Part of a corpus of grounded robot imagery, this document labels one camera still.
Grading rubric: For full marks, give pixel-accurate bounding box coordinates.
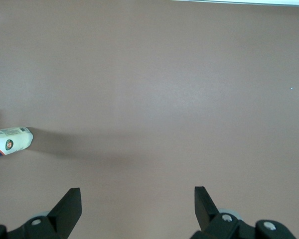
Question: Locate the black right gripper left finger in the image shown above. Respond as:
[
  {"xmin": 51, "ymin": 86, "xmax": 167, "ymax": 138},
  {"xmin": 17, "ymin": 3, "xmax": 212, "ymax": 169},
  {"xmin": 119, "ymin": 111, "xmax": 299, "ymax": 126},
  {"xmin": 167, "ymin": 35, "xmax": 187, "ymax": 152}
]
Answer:
[{"xmin": 0, "ymin": 188, "xmax": 82, "ymax": 239}]

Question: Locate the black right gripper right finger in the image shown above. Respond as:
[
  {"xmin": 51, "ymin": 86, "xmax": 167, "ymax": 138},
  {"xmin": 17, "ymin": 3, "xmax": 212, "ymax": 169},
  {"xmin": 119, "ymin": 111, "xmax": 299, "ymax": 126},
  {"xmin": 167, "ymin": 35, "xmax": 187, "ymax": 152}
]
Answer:
[{"xmin": 189, "ymin": 186, "xmax": 299, "ymax": 239}]

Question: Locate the clear tennis ball can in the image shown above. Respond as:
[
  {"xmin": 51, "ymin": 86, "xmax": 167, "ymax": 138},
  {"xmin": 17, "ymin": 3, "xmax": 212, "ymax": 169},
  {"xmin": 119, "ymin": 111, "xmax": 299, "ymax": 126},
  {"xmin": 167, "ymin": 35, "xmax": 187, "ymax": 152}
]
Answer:
[{"xmin": 0, "ymin": 126, "xmax": 34, "ymax": 162}]

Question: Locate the brown table cover sheet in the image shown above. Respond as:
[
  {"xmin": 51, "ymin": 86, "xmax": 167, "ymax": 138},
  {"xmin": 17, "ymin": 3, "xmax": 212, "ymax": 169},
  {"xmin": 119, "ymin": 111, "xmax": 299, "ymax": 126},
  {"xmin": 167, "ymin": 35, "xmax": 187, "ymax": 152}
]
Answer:
[{"xmin": 0, "ymin": 0, "xmax": 299, "ymax": 239}]

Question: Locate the white table edge strip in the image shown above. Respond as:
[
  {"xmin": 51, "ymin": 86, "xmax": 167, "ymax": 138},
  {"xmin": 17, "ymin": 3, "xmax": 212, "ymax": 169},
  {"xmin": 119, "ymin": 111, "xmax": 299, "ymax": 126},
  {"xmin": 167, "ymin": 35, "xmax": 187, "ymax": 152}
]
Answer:
[{"xmin": 170, "ymin": 0, "xmax": 299, "ymax": 6}]

